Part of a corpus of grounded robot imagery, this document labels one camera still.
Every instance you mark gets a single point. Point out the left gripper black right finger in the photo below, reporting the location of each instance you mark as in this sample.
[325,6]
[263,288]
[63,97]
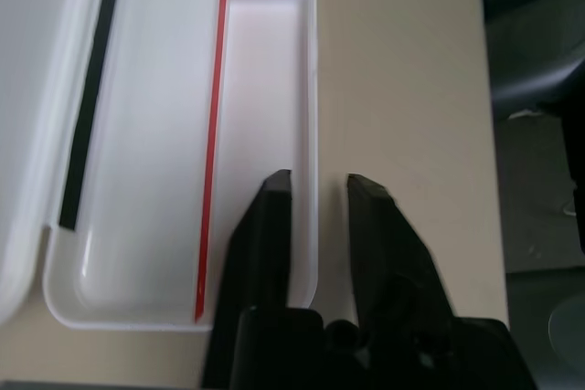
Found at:
[388,253]

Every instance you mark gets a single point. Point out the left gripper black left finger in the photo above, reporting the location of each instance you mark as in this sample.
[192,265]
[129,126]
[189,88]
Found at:
[260,248]

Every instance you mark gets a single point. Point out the white plastic pencil case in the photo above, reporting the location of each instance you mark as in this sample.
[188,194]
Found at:
[160,134]

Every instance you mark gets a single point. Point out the grey robot left leg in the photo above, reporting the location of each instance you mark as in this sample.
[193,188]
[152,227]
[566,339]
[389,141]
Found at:
[569,330]

